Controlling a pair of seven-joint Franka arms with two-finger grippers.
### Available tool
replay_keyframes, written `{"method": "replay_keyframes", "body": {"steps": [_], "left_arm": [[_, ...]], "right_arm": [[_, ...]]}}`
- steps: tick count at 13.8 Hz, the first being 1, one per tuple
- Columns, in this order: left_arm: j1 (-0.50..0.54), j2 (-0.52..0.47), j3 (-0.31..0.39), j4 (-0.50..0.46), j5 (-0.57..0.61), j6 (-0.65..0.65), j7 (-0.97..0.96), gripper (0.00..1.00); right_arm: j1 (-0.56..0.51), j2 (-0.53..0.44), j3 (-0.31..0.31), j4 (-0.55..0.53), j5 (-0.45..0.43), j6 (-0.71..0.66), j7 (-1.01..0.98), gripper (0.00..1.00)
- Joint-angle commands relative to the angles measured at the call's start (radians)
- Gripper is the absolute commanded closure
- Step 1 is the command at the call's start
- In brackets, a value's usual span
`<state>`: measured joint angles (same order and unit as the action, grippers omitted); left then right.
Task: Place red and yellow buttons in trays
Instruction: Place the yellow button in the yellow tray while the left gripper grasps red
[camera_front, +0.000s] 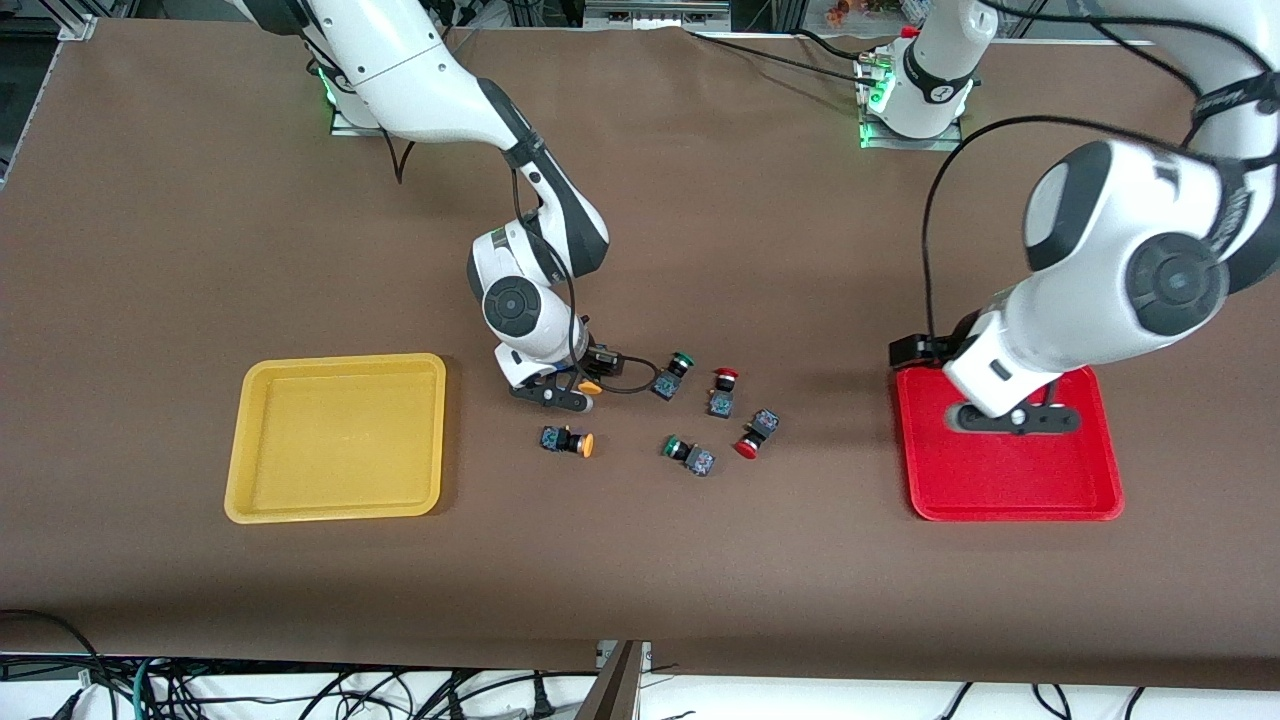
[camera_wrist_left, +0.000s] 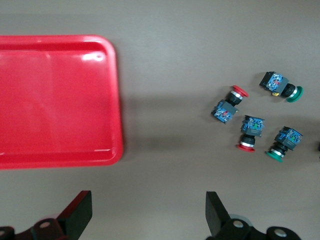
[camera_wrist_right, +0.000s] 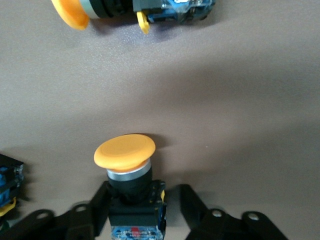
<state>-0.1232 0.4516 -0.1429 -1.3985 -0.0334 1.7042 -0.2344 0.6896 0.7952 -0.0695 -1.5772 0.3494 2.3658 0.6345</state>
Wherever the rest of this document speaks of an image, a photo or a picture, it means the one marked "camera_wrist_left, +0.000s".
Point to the brown table cover sheet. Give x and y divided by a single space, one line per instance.
187 37

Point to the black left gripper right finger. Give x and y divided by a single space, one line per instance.
215 215

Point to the green push button switch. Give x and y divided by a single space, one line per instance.
275 82
290 137

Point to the red push button switch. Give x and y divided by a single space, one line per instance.
225 112
253 127

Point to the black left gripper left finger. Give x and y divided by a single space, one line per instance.
77 212

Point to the red plastic tray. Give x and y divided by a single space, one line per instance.
55 100

